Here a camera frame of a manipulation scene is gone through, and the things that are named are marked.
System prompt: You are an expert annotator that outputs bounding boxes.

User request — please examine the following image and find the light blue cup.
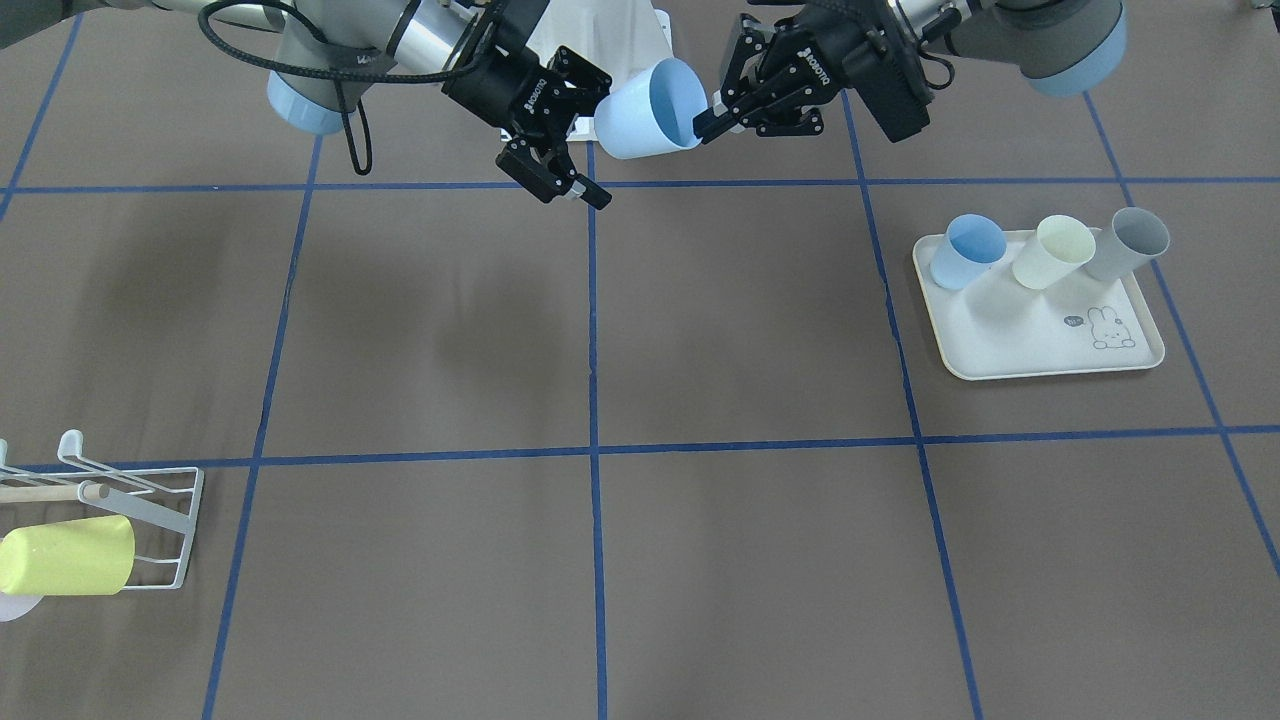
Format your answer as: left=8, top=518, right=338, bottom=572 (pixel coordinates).
left=929, top=213, right=1007, bottom=290
left=594, top=56, right=708, bottom=160

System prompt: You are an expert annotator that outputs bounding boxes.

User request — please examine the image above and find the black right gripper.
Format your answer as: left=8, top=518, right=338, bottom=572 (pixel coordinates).
left=443, top=1, right=613, bottom=211

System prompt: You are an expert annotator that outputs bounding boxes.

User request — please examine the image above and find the pink cup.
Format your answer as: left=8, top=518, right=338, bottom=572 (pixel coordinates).
left=0, top=592, right=44, bottom=623

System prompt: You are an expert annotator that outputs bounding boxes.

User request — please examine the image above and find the yellow cup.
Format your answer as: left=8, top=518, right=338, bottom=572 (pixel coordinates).
left=1, top=515, right=134, bottom=596

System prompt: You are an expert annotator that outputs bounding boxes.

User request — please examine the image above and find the cream plastic tray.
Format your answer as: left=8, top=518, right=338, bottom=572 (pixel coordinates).
left=911, top=231, right=1167, bottom=380

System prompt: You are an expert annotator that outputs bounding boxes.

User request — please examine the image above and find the white wire cup rack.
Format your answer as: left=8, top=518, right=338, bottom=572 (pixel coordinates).
left=1, top=429, right=205, bottom=594

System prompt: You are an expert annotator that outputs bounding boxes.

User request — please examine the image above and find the light blue cup rear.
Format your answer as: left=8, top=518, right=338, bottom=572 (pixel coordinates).
left=929, top=213, right=1007, bottom=290

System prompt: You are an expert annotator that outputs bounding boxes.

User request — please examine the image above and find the cream white cup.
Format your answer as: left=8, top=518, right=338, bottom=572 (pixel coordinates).
left=1012, top=214, right=1096, bottom=291

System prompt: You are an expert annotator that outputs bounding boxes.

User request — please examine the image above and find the light blue cup front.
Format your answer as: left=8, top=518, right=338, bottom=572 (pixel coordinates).
left=594, top=56, right=708, bottom=160

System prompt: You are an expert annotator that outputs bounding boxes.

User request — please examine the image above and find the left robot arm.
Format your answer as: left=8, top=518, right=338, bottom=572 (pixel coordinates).
left=692, top=1, right=1128, bottom=143

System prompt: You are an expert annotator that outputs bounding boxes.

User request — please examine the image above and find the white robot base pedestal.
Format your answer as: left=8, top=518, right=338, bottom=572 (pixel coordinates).
left=527, top=1, right=677, bottom=141

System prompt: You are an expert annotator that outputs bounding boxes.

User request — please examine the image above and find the grey cup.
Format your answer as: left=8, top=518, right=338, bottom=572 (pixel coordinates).
left=1082, top=208, right=1171, bottom=282

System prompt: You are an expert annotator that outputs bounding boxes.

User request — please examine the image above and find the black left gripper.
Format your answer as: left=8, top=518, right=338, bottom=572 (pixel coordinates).
left=692, top=1, right=934, bottom=143

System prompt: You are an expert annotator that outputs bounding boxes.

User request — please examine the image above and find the wooden rack dowel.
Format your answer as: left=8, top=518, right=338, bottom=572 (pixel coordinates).
left=1, top=480, right=111, bottom=503

